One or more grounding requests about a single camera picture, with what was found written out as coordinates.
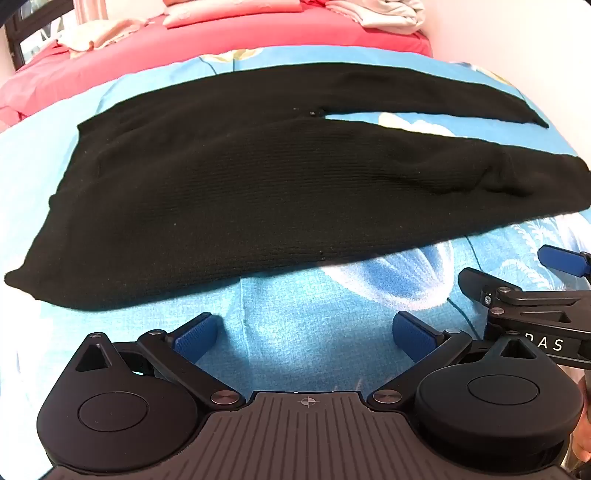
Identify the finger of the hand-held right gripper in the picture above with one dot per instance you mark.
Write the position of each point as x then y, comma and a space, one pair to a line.
475, 281
556, 258

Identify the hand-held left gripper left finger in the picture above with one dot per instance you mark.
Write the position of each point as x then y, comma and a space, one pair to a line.
196, 339

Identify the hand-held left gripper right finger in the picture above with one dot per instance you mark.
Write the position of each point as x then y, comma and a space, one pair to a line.
414, 339

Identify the black knit pants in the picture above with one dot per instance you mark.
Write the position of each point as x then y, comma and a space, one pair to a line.
231, 184

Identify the blue floral blanket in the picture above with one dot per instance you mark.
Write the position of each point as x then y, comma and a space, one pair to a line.
295, 314

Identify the white crumpled quilt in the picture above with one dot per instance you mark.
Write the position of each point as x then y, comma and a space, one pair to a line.
388, 14

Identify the beige crumpled cloth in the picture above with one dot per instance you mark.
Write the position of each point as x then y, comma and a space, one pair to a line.
101, 37

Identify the red bed sheet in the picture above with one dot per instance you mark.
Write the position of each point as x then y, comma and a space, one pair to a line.
277, 27

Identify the pink pillow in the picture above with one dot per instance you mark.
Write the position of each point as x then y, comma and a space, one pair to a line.
221, 14

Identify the dark framed window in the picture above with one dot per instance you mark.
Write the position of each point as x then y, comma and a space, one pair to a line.
41, 32

